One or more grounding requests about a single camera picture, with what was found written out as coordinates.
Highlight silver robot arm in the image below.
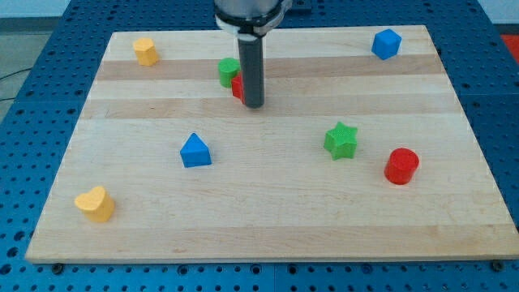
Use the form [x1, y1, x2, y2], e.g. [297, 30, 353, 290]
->
[214, 0, 293, 41]

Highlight green circle block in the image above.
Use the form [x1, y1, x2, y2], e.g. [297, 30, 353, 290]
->
[217, 58, 241, 88]

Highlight yellow hexagon block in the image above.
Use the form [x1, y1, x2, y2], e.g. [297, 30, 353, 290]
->
[133, 37, 159, 67]

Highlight blue triangle block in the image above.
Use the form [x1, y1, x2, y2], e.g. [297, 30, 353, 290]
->
[180, 133, 212, 168]

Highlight red block behind rod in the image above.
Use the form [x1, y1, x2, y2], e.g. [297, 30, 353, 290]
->
[231, 72, 244, 103]

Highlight green star block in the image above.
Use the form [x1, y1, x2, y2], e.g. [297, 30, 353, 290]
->
[324, 122, 358, 161]

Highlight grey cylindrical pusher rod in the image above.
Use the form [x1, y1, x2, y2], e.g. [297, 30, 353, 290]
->
[238, 38, 264, 109]

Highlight wooden board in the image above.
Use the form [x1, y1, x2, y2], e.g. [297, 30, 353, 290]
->
[26, 25, 518, 264]

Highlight red cylinder block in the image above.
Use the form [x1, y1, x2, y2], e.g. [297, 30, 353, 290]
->
[384, 148, 419, 185]

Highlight blue cube block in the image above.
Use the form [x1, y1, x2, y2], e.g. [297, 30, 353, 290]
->
[371, 28, 402, 60]

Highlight yellow heart block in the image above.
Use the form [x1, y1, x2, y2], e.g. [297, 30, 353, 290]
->
[74, 186, 115, 223]

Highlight black cable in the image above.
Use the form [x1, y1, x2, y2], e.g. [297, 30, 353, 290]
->
[0, 67, 32, 102]

